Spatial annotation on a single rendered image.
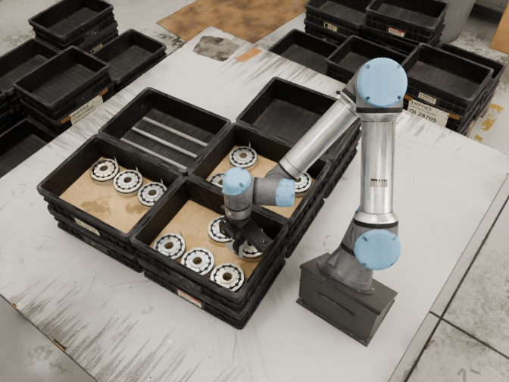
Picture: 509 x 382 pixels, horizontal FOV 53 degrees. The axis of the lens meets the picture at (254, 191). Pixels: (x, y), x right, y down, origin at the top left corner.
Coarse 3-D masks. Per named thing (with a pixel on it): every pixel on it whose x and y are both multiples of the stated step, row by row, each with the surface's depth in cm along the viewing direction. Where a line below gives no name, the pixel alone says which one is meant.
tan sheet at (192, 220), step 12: (192, 204) 175; (180, 216) 172; (192, 216) 172; (204, 216) 172; (216, 216) 172; (168, 228) 169; (180, 228) 169; (192, 228) 169; (204, 228) 169; (192, 240) 166; (204, 240) 166; (216, 252) 163; (228, 252) 163; (216, 264) 160; (240, 264) 160; (252, 264) 160
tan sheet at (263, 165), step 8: (224, 160) 188; (264, 160) 188; (216, 168) 186; (224, 168) 185; (256, 168) 185; (264, 168) 185; (272, 168) 185; (256, 176) 183; (264, 176) 183; (296, 200) 176; (272, 208) 174; (280, 208) 174; (288, 208) 173; (288, 216) 171
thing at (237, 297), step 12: (180, 180) 169; (192, 180) 169; (216, 192) 166; (264, 216) 160; (132, 240) 154; (276, 240) 154; (156, 252) 152; (168, 264) 151; (180, 264) 149; (264, 264) 150; (192, 276) 147; (204, 276) 146; (252, 276) 146; (216, 288) 144; (240, 300) 144
